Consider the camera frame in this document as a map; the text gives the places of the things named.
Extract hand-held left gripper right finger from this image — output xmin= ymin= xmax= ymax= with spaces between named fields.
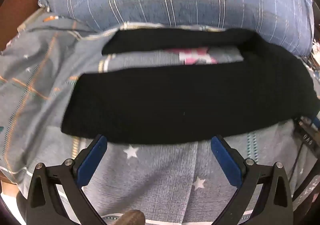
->
xmin=211 ymin=134 xmax=294 ymax=225

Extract black pants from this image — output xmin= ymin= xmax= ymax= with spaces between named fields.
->
xmin=61 ymin=28 xmax=318 ymax=145

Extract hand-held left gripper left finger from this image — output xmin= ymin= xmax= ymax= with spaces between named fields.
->
xmin=26 ymin=134 xmax=108 ymax=225

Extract brown wooden headboard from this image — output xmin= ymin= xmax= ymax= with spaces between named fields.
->
xmin=0 ymin=0 xmax=53 ymax=50

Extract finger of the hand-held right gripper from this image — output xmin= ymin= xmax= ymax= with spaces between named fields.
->
xmin=308 ymin=113 xmax=320 ymax=128

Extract grey printed bed sheet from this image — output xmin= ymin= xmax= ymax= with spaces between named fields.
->
xmin=0 ymin=10 xmax=313 ymax=225

